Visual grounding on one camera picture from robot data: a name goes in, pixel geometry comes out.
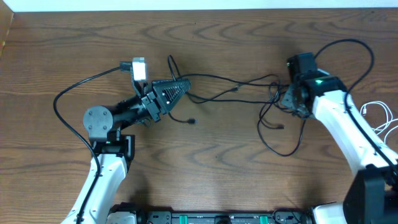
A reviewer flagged left camera cable black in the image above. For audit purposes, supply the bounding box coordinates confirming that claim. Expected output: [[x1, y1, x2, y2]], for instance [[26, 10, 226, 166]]
[[53, 62, 133, 224]]

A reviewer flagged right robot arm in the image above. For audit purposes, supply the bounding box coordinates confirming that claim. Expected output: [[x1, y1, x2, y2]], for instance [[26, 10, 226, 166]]
[[282, 53, 397, 224]]

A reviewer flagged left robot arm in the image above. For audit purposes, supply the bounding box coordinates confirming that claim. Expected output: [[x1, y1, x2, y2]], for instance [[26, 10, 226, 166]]
[[64, 79, 191, 223]]

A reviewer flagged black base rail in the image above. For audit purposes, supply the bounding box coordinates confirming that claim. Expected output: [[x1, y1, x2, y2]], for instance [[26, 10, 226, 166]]
[[105, 202, 346, 224]]

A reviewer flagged white USB cable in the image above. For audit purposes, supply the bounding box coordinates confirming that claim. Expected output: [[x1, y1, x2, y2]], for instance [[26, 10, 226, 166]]
[[359, 100, 398, 144]]

